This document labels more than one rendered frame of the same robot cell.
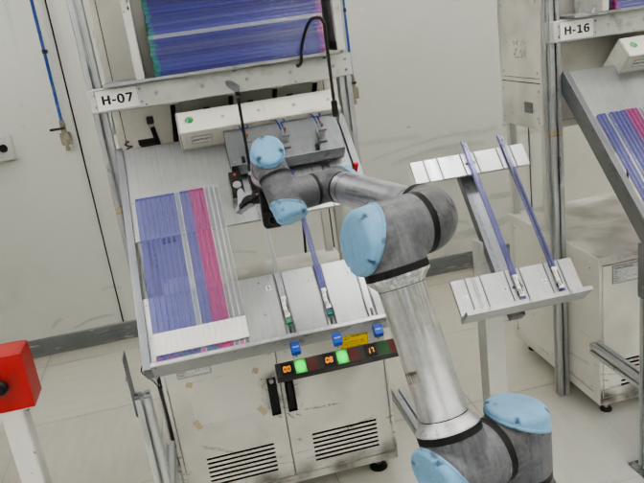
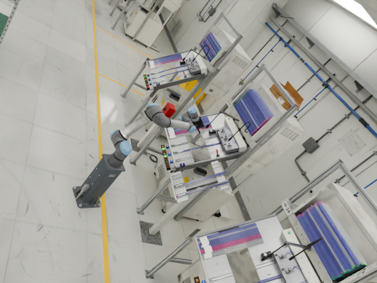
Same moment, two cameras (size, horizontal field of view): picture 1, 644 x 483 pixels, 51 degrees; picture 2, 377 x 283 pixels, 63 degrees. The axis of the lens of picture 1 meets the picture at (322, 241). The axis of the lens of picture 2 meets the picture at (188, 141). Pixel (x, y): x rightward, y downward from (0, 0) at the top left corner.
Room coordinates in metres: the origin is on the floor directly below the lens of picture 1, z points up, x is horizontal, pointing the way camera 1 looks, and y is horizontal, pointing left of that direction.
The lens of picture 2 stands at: (0.27, -2.47, 2.33)
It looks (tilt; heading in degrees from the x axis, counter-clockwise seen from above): 26 degrees down; 61
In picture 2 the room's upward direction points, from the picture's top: 43 degrees clockwise
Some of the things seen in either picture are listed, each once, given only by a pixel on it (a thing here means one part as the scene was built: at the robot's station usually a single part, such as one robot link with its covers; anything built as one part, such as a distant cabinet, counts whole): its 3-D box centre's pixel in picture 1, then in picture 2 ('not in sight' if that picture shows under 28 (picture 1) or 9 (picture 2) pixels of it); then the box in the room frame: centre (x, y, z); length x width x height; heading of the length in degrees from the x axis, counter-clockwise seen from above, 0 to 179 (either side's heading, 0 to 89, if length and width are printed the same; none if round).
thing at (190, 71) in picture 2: not in sight; (173, 90); (1.79, 1.63, 0.66); 1.01 x 0.73 x 1.31; 10
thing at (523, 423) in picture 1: (515, 435); (123, 149); (1.06, -0.30, 0.72); 0.13 x 0.12 x 0.14; 118
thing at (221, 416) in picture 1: (271, 371); (191, 181); (2.21, 0.24, 0.31); 0.70 x 0.65 x 0.62; 100
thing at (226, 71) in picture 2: not in sight; (194, 81); (1.99, 1.68, 0.95); 1.35 x 0.82 x 1.90; 10
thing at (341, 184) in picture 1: (383, 198); (175, 124); (1.36, -0.14, 1.11); 0.49 x 0.11 x 0.12; 28
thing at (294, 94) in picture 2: not in sight; (287, 97); (2.38, 0.32, 1.82); 0.68 x 0.30 x 0.20; 100
